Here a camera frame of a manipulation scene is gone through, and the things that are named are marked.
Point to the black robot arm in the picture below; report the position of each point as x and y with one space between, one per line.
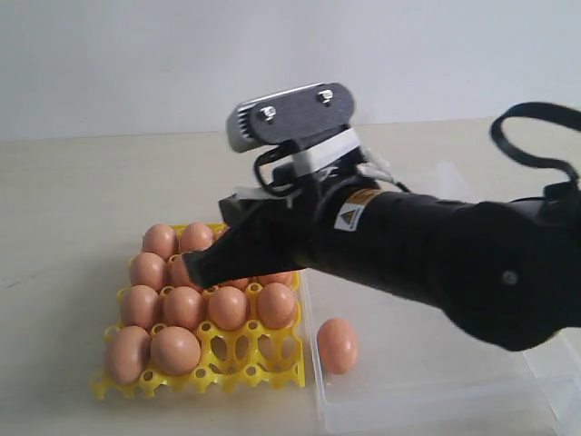
505 273

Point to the yellow plastic egg tray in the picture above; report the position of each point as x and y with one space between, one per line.
249 355

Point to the brown egg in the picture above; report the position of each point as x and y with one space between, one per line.
179 275
149 269
338 346
175 351
140 306
184 307
196 237
228 307
276 306
127 355
162 240
285 278

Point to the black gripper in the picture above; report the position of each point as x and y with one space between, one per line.
380 239

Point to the clear plastic container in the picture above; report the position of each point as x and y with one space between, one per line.
416 369

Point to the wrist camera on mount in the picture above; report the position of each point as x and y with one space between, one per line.
312 147

